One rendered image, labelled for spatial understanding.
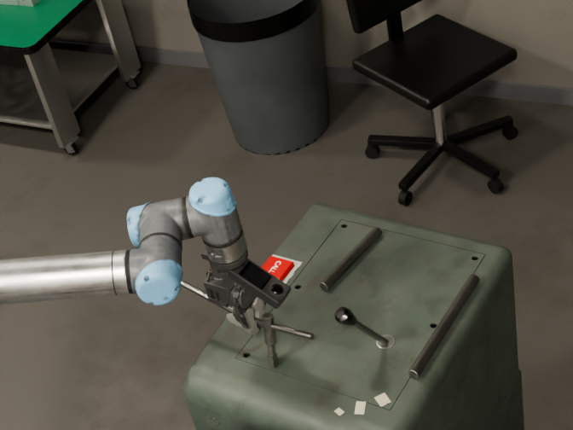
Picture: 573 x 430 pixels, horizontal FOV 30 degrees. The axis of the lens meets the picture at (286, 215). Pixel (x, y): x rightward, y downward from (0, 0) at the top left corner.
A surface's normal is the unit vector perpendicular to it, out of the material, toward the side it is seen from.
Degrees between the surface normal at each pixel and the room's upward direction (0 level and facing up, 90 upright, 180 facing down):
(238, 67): 94
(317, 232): 0
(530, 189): 0
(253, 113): 94
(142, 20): 90
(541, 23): 90
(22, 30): 0
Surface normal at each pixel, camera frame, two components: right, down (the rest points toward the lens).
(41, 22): -0.18, -0.76
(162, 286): 0.07, 0.63
